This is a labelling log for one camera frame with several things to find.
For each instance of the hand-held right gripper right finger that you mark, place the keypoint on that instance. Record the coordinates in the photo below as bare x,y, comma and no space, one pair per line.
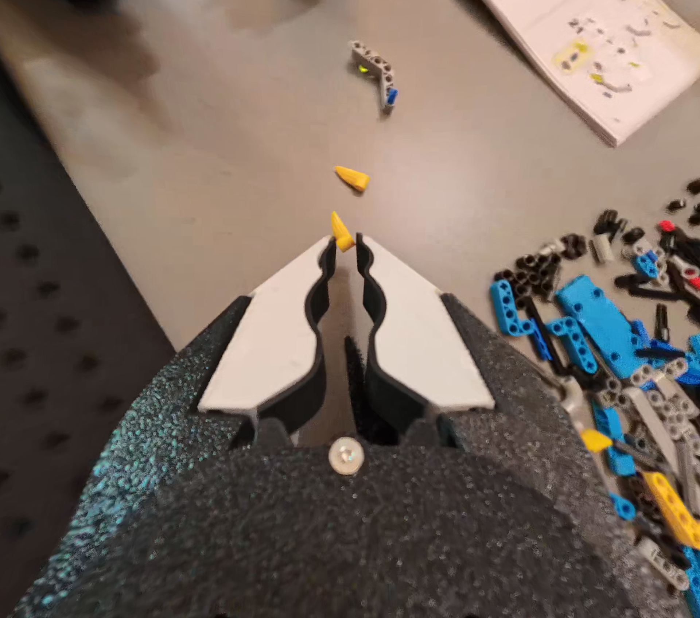
426,350

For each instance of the grey desk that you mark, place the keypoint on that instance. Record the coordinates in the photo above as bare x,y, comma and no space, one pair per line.
219,136

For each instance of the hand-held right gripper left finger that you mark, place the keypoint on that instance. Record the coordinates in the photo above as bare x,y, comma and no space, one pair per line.
262,350

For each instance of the open instruction booklet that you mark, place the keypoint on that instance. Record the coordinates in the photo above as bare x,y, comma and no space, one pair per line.
574,16

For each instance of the yellow cone piece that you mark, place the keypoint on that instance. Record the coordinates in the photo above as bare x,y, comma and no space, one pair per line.
353,178
342,235

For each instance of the grey angled beam piece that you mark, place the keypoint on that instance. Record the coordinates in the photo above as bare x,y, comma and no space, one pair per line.
377,65

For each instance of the pile of small brick pieces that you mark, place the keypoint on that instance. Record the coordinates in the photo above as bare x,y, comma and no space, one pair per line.
596,317

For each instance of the small blue pin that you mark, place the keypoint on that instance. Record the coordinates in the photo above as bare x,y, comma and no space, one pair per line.
391,95

